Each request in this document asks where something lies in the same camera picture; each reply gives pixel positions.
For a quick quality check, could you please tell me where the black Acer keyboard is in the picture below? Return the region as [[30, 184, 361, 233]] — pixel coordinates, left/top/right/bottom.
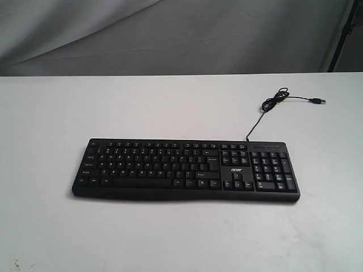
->
[[72, 138, 300, 202]]

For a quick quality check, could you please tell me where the grey backdrop cloth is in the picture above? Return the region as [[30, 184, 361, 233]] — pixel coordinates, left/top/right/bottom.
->
[[1, 1, 354, 76]]

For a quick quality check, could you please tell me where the black tripod stand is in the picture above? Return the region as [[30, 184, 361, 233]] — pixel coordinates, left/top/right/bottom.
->
[[327, 0, 362, 73]]

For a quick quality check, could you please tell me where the black keyboard USB cable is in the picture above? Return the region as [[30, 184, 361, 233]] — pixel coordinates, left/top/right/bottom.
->
[[245, 87, 327, 142]]

